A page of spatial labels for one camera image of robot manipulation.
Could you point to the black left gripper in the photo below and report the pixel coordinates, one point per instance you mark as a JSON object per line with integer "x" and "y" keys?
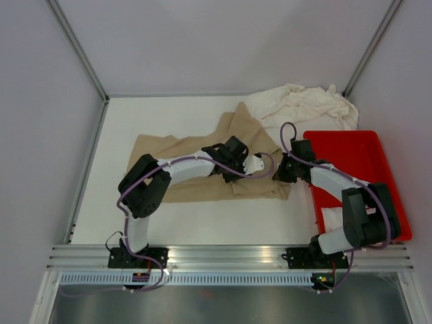
{"x": 241, "y": 160}

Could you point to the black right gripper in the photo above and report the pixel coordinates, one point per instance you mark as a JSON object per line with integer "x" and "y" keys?
{"x": 280, "y": 174}

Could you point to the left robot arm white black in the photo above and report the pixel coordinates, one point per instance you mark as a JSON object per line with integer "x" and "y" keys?
{"x": 147, "y": 182}

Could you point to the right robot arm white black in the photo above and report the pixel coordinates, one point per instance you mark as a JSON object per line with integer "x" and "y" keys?
{"x": 369, "y": 216}

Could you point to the white folded cloth in bin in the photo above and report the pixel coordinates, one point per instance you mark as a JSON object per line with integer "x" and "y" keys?
{"x": 332, "y": 218}

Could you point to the cream white t shirt pile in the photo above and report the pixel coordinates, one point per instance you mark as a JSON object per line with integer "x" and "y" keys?
{"x": 295, "y": 103}

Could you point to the red plastic bin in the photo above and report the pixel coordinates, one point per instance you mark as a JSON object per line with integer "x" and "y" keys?
{"x": 359, "y": 153}

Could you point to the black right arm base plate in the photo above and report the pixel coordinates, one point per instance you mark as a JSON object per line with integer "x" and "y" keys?
{"x": 303, "y": 258}

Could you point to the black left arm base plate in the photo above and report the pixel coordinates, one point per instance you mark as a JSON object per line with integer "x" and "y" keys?
{"x": 119, "y": 258}

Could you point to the white slotted cable duct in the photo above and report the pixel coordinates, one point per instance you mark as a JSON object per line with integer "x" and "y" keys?
{"x": 188, "y": 279}

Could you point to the right aluminium frame post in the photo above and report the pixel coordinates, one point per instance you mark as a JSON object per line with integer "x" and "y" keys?
{"x": 379, "y": 34}

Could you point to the aluminium frame post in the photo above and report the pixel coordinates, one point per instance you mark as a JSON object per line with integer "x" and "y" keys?
{"x": 379, "y": 34}
{"x": 69, "y": 33}

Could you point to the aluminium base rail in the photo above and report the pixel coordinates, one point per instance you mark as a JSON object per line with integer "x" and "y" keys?
{"x": 236, "y": 258}

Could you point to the left aluminium frame post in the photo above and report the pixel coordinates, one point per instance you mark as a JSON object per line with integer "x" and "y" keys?
{"x": 69, "y": 33}

